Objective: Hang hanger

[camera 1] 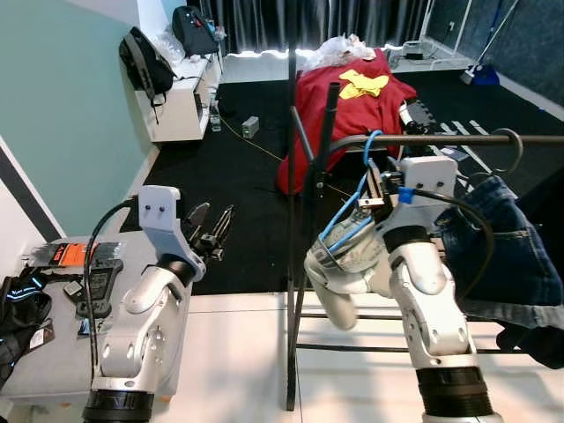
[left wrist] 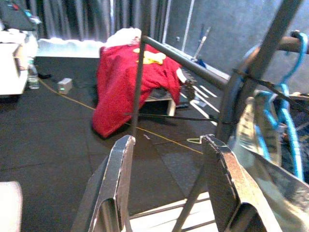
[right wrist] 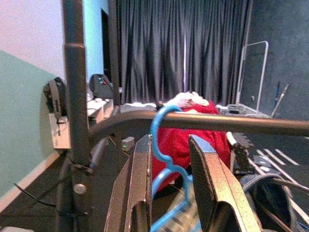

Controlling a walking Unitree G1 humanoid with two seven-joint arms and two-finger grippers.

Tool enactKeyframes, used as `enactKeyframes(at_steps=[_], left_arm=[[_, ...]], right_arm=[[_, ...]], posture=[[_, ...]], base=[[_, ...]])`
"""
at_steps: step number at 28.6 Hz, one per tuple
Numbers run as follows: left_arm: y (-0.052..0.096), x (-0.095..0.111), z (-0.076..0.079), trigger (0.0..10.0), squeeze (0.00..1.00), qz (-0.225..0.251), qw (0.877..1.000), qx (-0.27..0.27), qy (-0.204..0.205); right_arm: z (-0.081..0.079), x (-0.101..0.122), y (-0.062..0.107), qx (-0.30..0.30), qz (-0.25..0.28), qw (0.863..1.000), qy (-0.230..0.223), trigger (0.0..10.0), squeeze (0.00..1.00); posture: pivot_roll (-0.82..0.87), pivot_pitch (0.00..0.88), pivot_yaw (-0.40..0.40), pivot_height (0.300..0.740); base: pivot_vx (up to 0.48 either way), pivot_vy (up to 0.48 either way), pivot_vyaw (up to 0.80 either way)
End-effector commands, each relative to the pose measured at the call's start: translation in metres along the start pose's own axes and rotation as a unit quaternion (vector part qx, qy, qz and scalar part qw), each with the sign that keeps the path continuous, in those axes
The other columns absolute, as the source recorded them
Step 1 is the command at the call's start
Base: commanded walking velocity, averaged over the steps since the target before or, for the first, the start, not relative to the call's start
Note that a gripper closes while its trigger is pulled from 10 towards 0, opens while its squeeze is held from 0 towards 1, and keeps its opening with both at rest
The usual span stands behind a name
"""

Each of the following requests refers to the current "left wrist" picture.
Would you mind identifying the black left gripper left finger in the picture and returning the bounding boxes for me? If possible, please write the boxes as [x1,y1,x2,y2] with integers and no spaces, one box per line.
[71,134,136,232]

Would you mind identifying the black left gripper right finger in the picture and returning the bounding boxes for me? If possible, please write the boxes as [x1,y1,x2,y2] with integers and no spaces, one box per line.
[201,134,283,232]

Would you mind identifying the blue plastic hanger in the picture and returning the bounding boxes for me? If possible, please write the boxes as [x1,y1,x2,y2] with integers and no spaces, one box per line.
[243,31,309,182]

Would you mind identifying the grey shorts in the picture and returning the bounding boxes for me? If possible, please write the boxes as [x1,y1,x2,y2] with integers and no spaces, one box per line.
[231,96,309,232]

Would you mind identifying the white low table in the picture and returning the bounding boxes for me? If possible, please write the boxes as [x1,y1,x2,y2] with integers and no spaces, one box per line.
[144,88,177,116]

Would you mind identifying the grey upholstered ottoman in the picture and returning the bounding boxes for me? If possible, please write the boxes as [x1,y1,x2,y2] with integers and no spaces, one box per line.
[0,181,24,232]

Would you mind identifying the red cloth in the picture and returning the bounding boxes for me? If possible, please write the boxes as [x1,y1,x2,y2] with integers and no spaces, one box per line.
[91,44,188,138]

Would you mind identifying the small grey box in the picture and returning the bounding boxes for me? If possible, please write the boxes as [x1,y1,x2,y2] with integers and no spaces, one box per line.
[57,77,73,95]

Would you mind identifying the black metal clothes rack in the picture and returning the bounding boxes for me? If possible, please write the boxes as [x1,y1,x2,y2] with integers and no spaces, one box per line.
[124,0,309,232]

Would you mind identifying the clear water bottle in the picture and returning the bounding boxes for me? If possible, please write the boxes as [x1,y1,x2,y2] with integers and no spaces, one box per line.
[27,60,40,90]

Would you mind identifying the yellow cloth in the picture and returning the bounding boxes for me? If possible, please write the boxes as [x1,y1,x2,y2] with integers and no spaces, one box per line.
[132,47,167,65]

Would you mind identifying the blue mop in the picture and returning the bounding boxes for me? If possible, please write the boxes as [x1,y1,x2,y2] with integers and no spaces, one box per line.
[192,24,212,68]

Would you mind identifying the white shelf unit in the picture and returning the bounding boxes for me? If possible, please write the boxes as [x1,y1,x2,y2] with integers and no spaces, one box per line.
[0,29,38,97]

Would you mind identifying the white plastic bag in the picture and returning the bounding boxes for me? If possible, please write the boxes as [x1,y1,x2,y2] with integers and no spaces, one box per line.
[105,28,142,48]

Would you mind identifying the dark pleated curtain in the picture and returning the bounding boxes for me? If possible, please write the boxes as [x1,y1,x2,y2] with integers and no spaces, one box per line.
[24,0,169,41]

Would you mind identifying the dark bag with blue trim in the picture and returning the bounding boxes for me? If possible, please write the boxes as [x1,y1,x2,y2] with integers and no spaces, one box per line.
[0,0,42,31]

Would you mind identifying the yellow floor cable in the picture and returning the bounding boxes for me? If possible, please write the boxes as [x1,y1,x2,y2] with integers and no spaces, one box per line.
[38,78,203,155]

